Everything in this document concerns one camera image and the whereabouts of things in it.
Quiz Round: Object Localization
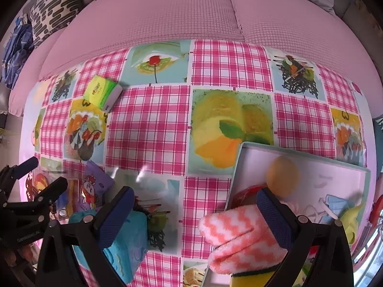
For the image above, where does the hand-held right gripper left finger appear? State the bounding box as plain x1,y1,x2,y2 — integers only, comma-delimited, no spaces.
35,185,135,287

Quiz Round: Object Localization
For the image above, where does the shallow teal cardboard box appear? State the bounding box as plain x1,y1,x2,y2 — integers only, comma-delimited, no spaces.
203,141,372,287

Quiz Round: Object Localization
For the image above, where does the red plastic stool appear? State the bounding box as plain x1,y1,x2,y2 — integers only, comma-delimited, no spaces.
369,195,383,224

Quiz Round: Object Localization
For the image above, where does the purple cartoon packet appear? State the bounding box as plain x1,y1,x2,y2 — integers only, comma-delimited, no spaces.
78,161,116,213

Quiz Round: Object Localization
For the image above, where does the teal plastic toy box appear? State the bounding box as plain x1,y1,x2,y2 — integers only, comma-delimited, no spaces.
68,209,149,285

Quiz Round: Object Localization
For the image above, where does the green tissue packet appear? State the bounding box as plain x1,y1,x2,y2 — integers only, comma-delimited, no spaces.
83,75,123,113

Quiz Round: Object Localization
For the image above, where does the pink sofa seat cover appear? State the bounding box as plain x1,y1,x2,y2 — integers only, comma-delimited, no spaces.
9,0,378,118

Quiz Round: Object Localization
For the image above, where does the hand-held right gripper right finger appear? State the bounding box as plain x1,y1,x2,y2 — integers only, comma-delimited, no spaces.
256,187,355,287

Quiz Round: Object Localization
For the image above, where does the black patterned cushion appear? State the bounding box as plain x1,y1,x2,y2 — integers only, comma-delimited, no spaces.
28,0,83,41

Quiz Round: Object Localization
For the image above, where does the pink checked tablecloth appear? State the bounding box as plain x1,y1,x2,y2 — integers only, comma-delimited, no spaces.
19,39,375,287

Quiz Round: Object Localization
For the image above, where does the beige egg-shaped sponge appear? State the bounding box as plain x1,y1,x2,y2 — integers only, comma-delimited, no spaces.
266,156,300,198

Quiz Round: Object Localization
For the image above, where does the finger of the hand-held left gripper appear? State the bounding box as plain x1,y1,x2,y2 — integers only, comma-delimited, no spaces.
4,177,69,226
0,156,40,187

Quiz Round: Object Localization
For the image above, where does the pink striped chenille sponge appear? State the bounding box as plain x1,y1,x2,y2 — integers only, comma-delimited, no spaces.
198,204,288,287

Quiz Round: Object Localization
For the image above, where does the green cloth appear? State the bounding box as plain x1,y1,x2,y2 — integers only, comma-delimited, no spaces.
339,204,365,245

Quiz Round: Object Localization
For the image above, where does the red tape roll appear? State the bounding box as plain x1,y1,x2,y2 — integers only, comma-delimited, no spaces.
228,185,270,207

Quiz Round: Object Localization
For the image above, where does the blue striped clothing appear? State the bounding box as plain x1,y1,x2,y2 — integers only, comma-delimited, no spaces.
0,17,35,89

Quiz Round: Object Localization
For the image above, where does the blue face mask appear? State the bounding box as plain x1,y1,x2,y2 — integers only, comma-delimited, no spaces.
304,194,365,221

